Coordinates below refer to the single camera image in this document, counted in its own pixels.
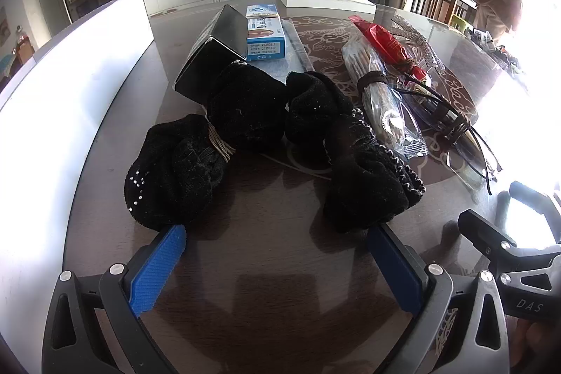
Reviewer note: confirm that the large white storage box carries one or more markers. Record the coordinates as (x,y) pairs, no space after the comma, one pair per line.
(65,115)

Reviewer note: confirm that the long black box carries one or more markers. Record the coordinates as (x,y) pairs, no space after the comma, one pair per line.
(219,36)

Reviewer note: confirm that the red foil packet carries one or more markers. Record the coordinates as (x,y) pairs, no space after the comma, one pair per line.
(385,41)

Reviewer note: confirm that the pile of small clutter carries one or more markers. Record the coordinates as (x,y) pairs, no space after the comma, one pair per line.
(495,49)

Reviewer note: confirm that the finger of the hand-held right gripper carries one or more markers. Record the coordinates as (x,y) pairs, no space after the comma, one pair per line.
(482,231)
(543,207)

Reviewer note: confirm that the clear packet of wooden sticks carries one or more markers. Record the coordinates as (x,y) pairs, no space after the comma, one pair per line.
(385,115)

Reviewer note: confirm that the blue and white box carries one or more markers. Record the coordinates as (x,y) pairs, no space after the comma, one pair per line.
(265,36)

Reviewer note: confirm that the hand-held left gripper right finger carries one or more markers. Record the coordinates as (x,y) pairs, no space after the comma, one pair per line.
(394,269)

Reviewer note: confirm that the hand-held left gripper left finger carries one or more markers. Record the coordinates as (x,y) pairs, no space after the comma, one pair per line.
(157,269)

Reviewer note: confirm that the green plastic stool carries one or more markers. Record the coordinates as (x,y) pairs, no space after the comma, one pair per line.
(459,23)

